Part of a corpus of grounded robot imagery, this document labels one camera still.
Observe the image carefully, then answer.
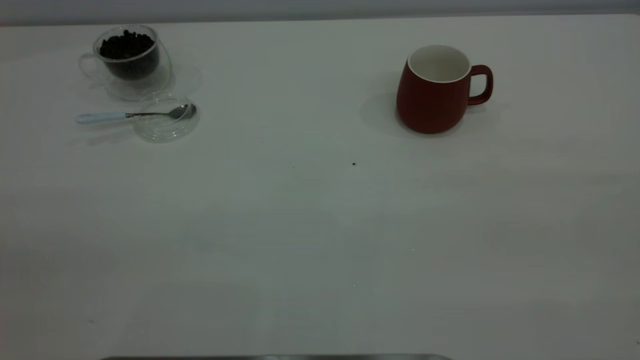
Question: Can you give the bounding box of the red ceramic mug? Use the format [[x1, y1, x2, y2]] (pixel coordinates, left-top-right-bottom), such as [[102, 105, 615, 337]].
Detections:
[[396, 44, 494, 135]]

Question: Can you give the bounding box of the metal spoon with white handle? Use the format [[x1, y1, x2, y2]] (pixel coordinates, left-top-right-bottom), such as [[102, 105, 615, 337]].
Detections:
[[75, 103, 197, 125]]

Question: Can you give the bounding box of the round clear glass lid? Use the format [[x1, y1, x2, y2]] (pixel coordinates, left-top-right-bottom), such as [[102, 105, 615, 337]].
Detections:
[[132, 91, 201, 143]]

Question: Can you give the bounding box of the clear glass cup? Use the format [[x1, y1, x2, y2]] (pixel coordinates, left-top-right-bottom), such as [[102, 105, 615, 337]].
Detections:
[[78, 24, 172, 102]]

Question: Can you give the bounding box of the dark coffee beans pile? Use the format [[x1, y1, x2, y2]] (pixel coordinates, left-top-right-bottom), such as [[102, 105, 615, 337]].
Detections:
[[98, 30, 161, 81]]

